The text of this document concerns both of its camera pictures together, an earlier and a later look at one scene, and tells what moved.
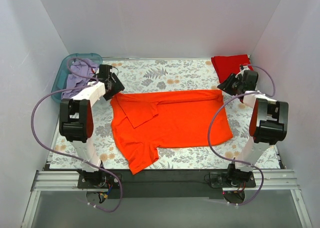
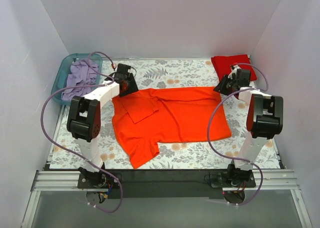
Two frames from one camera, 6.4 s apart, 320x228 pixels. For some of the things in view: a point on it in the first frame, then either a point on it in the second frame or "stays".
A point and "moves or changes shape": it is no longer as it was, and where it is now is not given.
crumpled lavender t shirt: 82,71 stays
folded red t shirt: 225,66 stays
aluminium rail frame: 264,180 stays
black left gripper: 114,85 -> 130,85
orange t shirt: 144,122 moves or changes shape
